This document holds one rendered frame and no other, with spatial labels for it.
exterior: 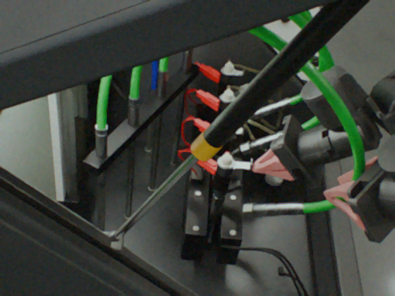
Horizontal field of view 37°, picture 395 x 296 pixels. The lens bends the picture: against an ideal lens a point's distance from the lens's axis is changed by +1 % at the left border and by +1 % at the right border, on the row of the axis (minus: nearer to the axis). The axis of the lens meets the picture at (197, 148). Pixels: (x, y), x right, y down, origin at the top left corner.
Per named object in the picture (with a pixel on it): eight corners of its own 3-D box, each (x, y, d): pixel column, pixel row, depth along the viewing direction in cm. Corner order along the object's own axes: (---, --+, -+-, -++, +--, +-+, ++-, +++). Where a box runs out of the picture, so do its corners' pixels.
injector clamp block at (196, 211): (229, 286, 110) (242, 239, 99) (176, 280, 109) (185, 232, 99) (231, 156, 134) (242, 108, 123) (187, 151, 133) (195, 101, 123)
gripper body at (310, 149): (281, 116, 89) (324, 100, 85) (316, 161, 93) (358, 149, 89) (272, 144, 85) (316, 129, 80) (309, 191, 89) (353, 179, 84)
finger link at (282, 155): (241, 133, 94) (290, 115, 89) (266, 163, 97) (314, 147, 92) (230, 161, 90) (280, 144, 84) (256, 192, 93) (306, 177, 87)
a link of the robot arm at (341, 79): (432, 115, 78) (402, 94, 86) (391, 50, 73) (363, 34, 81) (357, 169, 80) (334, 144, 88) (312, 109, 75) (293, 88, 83)
